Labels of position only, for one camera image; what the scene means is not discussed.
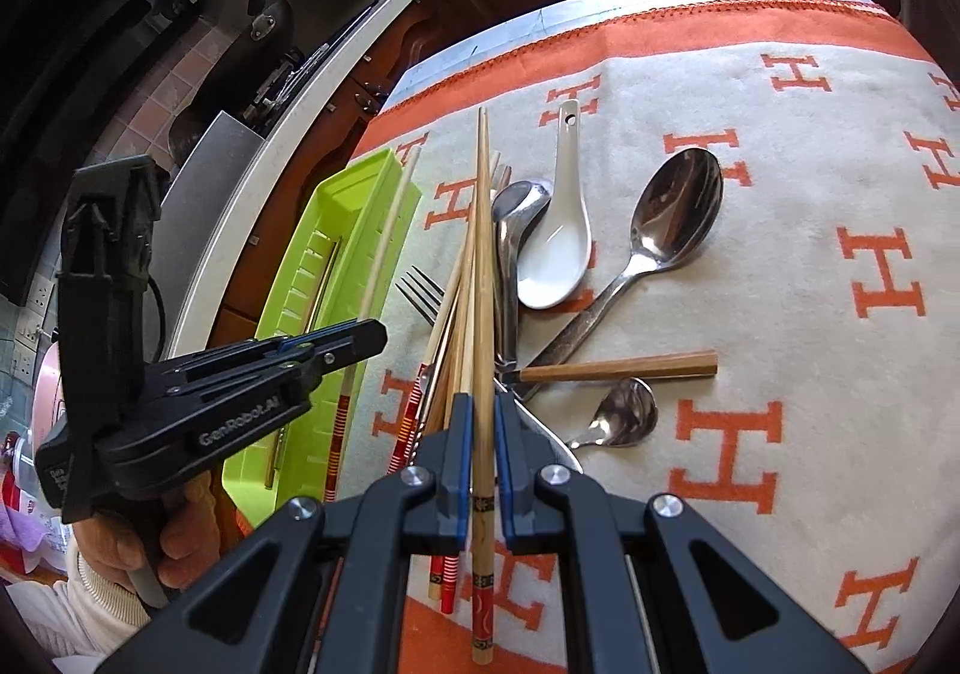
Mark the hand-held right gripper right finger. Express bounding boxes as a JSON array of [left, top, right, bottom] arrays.
[[495, 395, 871, 674]]

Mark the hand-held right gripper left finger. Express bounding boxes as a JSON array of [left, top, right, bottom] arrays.
[[94, 393, 476, 674]]

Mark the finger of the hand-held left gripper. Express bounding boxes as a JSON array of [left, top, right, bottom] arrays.
[[150, 318, 389, 380], [169, 353, 335, 399]]

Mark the red striped bamboo chopstick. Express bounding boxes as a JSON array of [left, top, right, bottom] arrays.
[[386, 153, 502, 476], [439, 108, 488, 615]]

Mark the dark wooden chopstick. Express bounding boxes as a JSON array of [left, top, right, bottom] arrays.
[[420, 194, 481, 435], [433, 153, 502, 420]]

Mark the steel fork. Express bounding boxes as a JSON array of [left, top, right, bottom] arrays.
[[395, 265, 451, 330]]

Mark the small steel spoon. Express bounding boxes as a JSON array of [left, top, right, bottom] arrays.
[[564, 377, 659, 452]]

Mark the green plastic tray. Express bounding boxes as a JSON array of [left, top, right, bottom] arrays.
[[221, 147, 422, 540]]

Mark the red patterned bamboo chopstick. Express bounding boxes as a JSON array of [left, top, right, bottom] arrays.
[[424, 171, 502, 600], [469, 106, 497, 667]]

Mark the wooden handle spoon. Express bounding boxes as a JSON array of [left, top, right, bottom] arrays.
[[501, 348, 719, 394]]

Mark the white ceramic spoon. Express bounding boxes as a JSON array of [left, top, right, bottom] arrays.
[[516, 98, 593, 310]]

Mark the steel soup spoon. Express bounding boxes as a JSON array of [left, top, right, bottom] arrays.
[[491, 177, 556, 383]]

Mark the large steel spoon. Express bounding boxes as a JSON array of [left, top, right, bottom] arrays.
[[517, 148, 725, 405]]

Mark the person's left forearm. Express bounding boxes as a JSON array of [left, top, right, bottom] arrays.
[[49, 554, 155, 664]]

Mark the person's left hand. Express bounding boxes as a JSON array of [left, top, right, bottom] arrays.
[[71, 479, 226, 592]]

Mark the steel splash panel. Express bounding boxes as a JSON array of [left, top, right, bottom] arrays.
[[161, 110, 267, 354]]

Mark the purple cloth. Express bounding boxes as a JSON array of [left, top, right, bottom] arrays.
[[0, 494, 72, 577]]

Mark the gas stove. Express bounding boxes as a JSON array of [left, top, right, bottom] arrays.
[[240, 40, 338, 128]]

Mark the orange grey printed blanket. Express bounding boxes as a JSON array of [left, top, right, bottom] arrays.
[[330, 0, 960, 674]]

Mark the wall power outlet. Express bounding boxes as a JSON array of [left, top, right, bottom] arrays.
[[22, 273, 57, 315]]

